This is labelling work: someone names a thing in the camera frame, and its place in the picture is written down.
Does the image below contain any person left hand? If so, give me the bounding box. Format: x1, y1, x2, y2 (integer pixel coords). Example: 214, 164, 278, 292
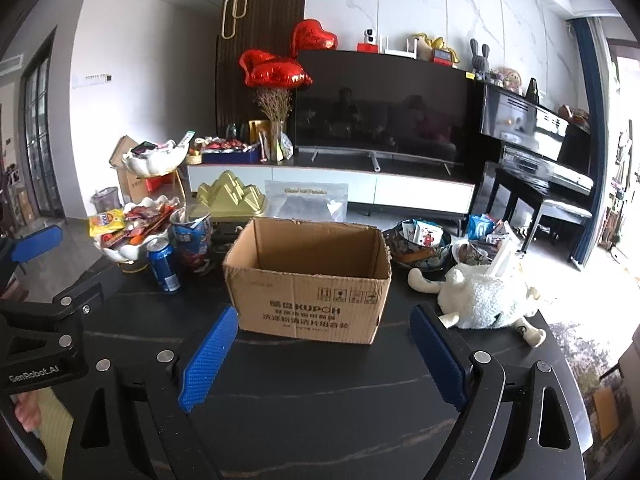
14, 391, 41, 432

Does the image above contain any white plush sheep toy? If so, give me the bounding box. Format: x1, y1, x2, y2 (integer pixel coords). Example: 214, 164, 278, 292
408, 263, 547, 348

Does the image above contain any grey trash bin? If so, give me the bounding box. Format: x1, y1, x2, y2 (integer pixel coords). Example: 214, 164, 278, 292
90, 186, 122, 214

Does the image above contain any white lower snack bowl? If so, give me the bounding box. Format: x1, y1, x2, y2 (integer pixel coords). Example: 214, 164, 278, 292
88, 195, 181, 264

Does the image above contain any white snack bowl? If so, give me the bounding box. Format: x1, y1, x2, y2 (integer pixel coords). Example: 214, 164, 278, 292
88, 195, 181, 264
122, 130, 195, 179

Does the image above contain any open cardboard box on floor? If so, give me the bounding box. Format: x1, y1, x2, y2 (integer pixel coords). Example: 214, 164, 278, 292
110, 136, 149, 204

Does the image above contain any blue soda can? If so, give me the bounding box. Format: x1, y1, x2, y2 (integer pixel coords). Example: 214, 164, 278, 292
146, 238, 180, 292

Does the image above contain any dark patterned snack bowl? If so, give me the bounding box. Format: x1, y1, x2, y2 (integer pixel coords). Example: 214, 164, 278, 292
383, 219, 452, 272

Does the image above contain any blue snack canister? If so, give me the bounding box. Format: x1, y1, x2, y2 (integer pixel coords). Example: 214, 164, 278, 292
169, 206, 213, 274

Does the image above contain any brown cardboard box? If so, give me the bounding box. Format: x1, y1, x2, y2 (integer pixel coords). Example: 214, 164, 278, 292
222, 218, 392, 344

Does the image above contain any white upper snack bowl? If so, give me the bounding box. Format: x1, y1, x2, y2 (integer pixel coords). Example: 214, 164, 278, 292
122, 130, 195, 179

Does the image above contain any yellow mountain shaped tissue box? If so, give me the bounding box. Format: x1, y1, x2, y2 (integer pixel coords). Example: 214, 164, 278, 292
188, 170, 266, 222

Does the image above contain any white tv cabinet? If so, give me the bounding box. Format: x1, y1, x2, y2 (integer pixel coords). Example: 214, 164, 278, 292
186, 164, 474, 217

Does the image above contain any piano stool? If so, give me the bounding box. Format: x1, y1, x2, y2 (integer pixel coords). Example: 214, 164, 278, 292
520, 198, 592, 254

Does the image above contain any black piano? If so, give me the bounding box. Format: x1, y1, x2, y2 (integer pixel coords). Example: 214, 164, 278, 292
468, 82, 592, 222

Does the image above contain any black television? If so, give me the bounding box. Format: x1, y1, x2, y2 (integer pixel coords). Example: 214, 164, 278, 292
294, 51, 472, 164

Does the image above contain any dried flower vase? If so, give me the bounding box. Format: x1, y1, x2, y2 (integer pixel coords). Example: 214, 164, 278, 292
255, 88, 294, 164

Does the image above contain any red heart balloon lower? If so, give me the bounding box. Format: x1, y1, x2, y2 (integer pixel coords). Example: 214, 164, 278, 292
239, 49, 312, 90

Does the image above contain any red heart balloon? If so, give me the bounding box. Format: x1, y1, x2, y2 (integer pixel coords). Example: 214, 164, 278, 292
239, 49, 312, 90
291, 18, 338, 58

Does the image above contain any grey bunny figurine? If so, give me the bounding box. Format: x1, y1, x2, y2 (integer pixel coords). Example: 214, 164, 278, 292
470, 38, 490, 80

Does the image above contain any red heart balloon upper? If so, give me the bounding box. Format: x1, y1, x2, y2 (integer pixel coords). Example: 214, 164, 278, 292
291, 18, 338, 58

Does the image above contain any blue curtain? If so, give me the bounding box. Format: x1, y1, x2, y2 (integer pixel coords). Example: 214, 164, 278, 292
572, 18, 612, 269

